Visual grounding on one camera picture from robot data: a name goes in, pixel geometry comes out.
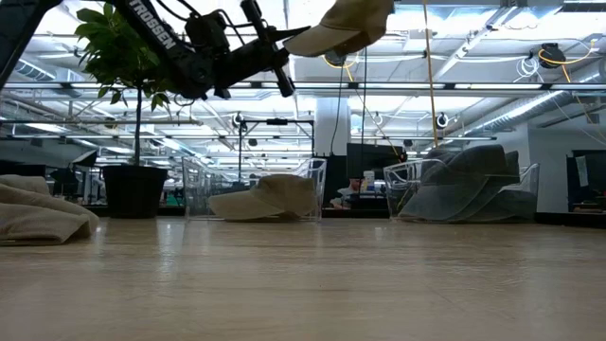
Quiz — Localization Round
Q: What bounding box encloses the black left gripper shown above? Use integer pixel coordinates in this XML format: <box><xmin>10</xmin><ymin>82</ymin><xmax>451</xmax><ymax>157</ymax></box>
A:
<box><xmin>207</xmin><ymin>0</ymin><xmax>312</xmax><ymax>99</ymax></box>

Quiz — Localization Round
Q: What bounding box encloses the beige baseball cap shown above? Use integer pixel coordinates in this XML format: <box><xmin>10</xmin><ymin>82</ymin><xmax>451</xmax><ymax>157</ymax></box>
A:
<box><xmin>282</xmin><ymin>0</ymin><xmax>395</xmax><ymax>59</ymax></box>
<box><xmin>0</xmin><ymin>173</ymin><xmax>100</xmax><ymax>246</ymax></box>
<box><xmin>206</xmin><ymin>173</ymin><xmax>318</xmax><ymax>223</ymax></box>

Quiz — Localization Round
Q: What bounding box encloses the blue-grey baseball cap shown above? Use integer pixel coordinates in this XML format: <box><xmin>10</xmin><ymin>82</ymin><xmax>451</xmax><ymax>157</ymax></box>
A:
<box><xmin>449</xmin><ymin>187</ymin><xmax>539</xmax><ymax>224</ymax></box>
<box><xmin>400</xmin><ymin>144</ymin><xmax>508</xmax><ymax>222</ymax></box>

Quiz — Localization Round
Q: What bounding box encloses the black computer monitor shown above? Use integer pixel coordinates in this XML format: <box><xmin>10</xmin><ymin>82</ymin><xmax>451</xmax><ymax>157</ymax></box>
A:
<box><xmin>347</xmin><ymin>143</ymin><xmax>407</xmax><ymax>181</ymax></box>
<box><xmin>0</xmin><ymin>160</ymin><xmax>48</xmax><ymax>179</ymax></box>
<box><xmin>566</xmin><ymin>150</ymin><xmax>606</xmax><ymax>213</ymax></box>

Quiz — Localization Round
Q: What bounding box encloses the black rectangular panel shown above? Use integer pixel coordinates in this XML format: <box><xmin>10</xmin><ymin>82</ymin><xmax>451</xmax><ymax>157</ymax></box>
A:
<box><xmin>325</xmin><ymin>153</ymin><xmax>349</xmax><ymax>209</ymax></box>

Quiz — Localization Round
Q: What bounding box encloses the person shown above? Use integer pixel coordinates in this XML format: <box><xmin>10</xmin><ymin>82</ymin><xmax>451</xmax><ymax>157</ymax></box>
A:
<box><xmin>330</xmin><ymin>177</ymin><xmax>364</xmax><ymax>210</ymax></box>

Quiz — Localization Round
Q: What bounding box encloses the green leafy potted plant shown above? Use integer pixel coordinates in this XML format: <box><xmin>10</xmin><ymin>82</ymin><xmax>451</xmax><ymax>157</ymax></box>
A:
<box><xmin>74</xmin><ymin>0</ymin><xmax>190</xmax><ymax>167</ymax></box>

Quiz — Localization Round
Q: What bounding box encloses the clear plastic bin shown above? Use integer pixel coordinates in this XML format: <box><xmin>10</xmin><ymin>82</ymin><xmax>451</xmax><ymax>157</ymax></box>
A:
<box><xmin>182</xmin><ymin>157</ymin><xmax>328</xmax><ymax>223</ymax></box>
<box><xmin>383</xmin><ymin>158</ymin><xmax>541</xmax><ymax>224</ymax></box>

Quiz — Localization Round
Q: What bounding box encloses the black plant pot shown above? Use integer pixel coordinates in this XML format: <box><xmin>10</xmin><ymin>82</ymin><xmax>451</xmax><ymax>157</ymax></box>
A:
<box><xmin>101</xmin><ymin>164</ymin><xmax>169</xmax><ymax>220</ymax></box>

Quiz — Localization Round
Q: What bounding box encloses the black metal stand frame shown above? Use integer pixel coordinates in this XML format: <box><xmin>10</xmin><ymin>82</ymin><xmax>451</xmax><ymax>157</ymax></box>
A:
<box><xmin>238</xmin><ymin>117</ymin><xmax>316</xmax><ymax>181</ymax></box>

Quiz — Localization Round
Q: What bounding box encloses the black hanging cable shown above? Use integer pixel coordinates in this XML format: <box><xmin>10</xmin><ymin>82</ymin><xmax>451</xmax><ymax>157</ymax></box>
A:
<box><xmin>361</xmin><ymin>45</ymin><xmax>368</xmax><ymax>146</ymax></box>

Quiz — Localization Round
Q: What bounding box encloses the yellow cable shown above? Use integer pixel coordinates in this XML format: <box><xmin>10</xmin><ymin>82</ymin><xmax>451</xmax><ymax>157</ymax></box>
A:
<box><xmin>422</xmin><ymin>0</ymin><xmax>441</xmax><ymax>149</ymax></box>

